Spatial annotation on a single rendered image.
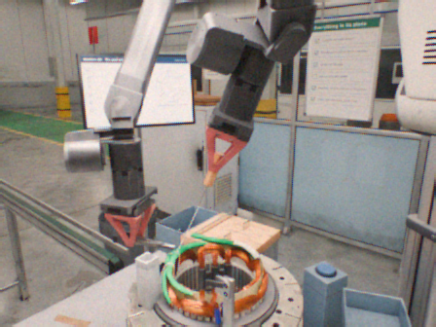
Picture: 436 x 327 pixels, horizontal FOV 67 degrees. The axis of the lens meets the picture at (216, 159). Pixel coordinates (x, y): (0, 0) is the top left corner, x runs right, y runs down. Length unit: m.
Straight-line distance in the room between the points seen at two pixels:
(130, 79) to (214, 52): 0.21
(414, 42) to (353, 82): 1.98
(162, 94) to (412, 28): 1.12
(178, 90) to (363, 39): 1.56
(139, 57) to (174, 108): 1.00
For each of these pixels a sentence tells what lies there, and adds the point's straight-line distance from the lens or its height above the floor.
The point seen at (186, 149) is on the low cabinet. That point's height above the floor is 0.81.
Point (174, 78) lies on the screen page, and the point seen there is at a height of 1.46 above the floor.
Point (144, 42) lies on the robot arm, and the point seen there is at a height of 1.54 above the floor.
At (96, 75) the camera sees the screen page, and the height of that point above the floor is 1.47.
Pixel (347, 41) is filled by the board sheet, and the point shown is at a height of 1.70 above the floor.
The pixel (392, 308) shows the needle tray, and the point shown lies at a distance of 0.79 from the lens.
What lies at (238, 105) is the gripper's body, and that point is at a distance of 0.50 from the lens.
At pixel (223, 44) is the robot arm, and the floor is 1.52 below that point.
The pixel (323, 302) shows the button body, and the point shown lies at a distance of 0.85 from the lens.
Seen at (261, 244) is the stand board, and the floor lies 1.07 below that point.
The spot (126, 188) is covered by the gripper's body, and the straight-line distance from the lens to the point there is 0.61.
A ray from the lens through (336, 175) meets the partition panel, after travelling 2.94.
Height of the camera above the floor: 1.49
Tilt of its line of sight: 15 degrees down
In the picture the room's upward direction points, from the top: straight up
